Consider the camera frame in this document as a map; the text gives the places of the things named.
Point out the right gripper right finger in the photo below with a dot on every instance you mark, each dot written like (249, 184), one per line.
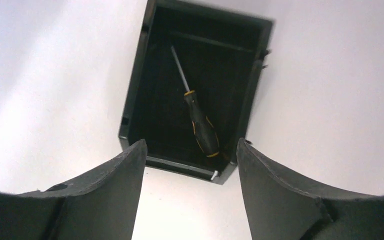
(282, 204)

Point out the black yellow screwdriver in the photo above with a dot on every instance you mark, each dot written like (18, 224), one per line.
(203, 130)

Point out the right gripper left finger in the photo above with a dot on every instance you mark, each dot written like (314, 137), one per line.
(100, 204)

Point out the black plastic bin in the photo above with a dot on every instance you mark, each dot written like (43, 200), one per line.
(222, 55)

